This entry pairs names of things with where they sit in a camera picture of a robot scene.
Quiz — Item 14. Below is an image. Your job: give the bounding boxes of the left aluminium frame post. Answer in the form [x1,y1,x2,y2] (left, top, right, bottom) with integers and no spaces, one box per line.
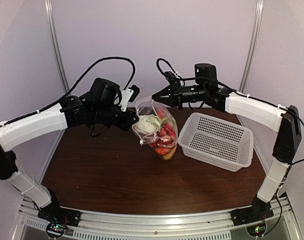
[44,0,70,93]

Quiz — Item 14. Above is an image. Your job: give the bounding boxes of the white plastic basket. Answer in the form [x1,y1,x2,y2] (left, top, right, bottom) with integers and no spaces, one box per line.
[178,112,254,172]

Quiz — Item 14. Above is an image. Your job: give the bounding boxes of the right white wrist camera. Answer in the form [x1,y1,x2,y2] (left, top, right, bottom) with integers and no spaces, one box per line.
[164,71,184,86]

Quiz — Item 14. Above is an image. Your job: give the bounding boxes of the white cauliflower toy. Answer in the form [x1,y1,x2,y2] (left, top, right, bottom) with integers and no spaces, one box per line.
[132,114,162,135]

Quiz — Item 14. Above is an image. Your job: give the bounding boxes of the black cable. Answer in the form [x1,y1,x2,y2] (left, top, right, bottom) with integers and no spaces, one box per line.
[0,56,137,133]
[156,58,232,111]

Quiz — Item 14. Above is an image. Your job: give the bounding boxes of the yellow lemon toy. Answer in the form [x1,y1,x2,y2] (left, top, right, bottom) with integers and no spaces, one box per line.
[162,147,177,161]

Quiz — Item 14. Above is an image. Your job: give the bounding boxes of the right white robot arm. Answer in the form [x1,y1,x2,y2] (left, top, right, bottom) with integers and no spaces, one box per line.
[152,63,302,221]

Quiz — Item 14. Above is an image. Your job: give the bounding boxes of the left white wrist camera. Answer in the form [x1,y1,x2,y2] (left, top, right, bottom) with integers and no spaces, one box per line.
[119,85,140,112]

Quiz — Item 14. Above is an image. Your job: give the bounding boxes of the red lychee bunch toy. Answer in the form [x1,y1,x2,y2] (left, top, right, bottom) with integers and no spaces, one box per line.
[149,109,177,148]

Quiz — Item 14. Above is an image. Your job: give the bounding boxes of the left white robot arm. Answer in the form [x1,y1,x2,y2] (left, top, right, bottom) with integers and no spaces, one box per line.
[0,78,140,222]

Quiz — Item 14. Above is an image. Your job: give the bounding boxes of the curved aluminium front rail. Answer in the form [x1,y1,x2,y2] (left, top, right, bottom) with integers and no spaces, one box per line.
[15,192,301,240]

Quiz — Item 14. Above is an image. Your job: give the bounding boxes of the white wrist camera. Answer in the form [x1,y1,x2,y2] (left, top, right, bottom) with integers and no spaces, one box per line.
[119,85,140,112]
[164,71,184,86]

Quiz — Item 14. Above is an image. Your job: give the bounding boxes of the right aluminium frame post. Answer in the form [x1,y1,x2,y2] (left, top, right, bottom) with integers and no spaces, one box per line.
[239,0,264,92]

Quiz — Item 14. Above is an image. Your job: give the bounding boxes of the left black cable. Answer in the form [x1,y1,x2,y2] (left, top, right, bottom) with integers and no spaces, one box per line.
[0,56,137,133]

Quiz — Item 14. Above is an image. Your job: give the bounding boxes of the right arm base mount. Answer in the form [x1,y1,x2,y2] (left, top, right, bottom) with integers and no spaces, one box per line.
[230,206,274,238]

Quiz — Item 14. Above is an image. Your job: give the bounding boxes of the clear dotted zip bag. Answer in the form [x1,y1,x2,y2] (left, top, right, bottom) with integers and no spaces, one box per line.
[132,97,178,161]

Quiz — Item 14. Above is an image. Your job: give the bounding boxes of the right black cable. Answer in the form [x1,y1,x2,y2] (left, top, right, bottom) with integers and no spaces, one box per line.
[156,58,232,111]

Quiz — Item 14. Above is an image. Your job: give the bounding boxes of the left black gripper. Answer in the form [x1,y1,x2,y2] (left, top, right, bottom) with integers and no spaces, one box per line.
[92,104,140,131]

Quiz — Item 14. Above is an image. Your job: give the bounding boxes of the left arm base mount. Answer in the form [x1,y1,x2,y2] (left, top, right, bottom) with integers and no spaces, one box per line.
[34,205,81,239]

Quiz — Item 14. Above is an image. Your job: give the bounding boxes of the aluminium frame post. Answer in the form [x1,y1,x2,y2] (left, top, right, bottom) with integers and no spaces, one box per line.
[239,0,264,92]
[44,0,70,93]

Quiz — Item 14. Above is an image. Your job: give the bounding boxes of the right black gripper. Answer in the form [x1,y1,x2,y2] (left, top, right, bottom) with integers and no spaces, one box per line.
[152,78,208,110]

